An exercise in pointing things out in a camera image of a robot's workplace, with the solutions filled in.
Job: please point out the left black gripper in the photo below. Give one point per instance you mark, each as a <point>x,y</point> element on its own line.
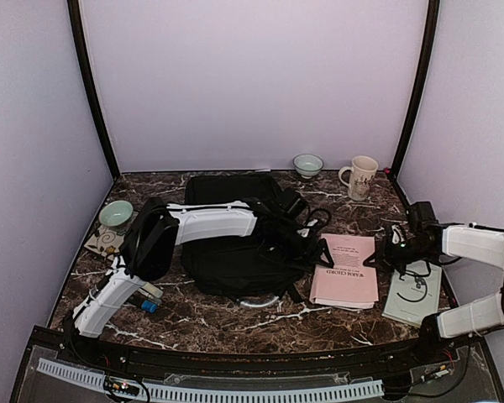
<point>306,253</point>

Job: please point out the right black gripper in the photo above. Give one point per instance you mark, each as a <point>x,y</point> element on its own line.
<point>382,259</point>

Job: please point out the pink book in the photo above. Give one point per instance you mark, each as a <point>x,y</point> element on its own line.
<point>349,284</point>

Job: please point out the grey white booklet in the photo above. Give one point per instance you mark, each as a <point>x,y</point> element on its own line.
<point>414,295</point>

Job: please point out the black student backpack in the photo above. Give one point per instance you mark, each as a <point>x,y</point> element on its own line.
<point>232,266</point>

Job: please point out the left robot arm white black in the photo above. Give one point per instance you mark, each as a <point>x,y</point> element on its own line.
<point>147,249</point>

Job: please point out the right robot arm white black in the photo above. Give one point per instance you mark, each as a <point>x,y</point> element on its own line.
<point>456,241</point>

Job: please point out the small white blue bowl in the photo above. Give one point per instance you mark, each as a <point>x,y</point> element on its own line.
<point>307,165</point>

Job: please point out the cream mug with print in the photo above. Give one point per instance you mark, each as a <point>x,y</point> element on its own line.
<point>358,176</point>

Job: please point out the small circuit board right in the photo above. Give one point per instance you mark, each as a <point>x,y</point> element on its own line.
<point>436,373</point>

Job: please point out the small circuit board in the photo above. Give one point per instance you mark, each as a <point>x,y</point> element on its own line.
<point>436,373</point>
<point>120,387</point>

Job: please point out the cream eraser in case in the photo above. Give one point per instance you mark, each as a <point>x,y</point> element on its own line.
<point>152,290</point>

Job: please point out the black blue marker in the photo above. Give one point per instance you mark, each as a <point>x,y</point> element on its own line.
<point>142,303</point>

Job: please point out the celadon green bowl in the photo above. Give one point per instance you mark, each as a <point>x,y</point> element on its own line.
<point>116,213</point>

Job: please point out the floral square coaster mat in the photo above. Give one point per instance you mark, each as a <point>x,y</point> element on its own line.
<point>105,241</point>

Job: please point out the small circuit board left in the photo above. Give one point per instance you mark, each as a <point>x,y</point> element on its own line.
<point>120,387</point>

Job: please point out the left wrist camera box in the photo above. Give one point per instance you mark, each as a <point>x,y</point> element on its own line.
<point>291,203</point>

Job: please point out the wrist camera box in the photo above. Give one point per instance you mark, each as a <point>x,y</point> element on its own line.
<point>291,203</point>
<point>420,215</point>

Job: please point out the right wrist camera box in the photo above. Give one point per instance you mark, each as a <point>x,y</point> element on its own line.
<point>420,215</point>

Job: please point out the black front rail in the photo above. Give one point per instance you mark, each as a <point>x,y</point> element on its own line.
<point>389,360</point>

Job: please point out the white slotted cable duct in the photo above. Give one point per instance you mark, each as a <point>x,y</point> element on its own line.
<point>185,388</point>

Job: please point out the right black frame post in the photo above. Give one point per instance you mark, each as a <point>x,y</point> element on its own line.
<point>430,27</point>

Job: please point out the black frame post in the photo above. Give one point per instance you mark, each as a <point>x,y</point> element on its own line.
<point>430,27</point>
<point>83,59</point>

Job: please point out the left black frame post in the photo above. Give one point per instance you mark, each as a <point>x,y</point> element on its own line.
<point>83,59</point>

